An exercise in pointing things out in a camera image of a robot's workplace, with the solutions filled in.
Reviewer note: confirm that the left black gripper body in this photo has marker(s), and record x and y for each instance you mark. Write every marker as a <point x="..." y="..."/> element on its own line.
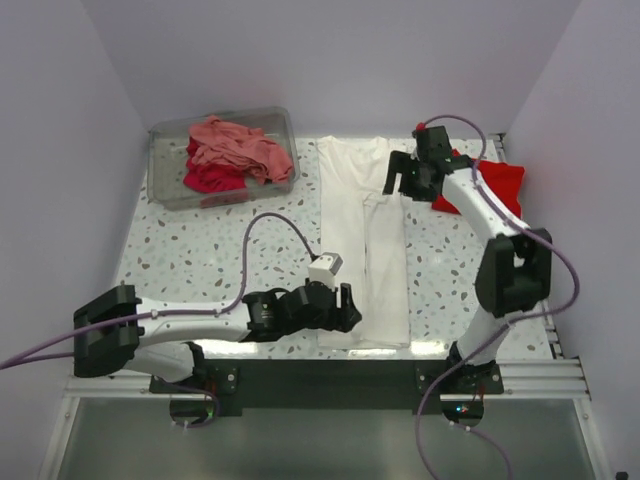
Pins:
<point x="329" y="319"/>

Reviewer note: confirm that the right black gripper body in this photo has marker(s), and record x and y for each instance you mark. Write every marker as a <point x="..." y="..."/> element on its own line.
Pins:
<point x="421" y="192"/>

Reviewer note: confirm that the white printed t shirt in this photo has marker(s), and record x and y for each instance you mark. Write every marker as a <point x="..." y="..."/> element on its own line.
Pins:
<point x="366" y="228"/>

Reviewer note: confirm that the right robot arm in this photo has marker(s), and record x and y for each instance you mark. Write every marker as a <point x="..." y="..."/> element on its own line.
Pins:
<point x="514" y="273"/>

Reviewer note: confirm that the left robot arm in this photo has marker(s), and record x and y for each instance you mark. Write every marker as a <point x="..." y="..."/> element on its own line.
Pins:
<point x="122" y="331"/>

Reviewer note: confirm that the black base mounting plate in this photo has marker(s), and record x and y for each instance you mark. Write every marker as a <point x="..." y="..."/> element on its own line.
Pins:
<point x="311" y="384"/>

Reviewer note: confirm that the bright red folded t shirt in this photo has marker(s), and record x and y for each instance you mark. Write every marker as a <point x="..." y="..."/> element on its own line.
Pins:
<point x="503" y="179"/>

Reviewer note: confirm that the dark red t shirt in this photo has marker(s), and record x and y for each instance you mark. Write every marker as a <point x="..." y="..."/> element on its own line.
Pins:
<point x="210" y="178"/>

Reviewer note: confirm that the clear plastic bin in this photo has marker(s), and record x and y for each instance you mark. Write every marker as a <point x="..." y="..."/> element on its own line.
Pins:
<point x="167" y="158"/>

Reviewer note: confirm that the pink t shirt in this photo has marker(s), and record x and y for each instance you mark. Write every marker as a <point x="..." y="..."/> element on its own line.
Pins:
<point x="221" y="143"/>

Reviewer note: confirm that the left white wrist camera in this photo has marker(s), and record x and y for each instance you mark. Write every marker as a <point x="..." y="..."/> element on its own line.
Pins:
<point x="325" y="268"/>

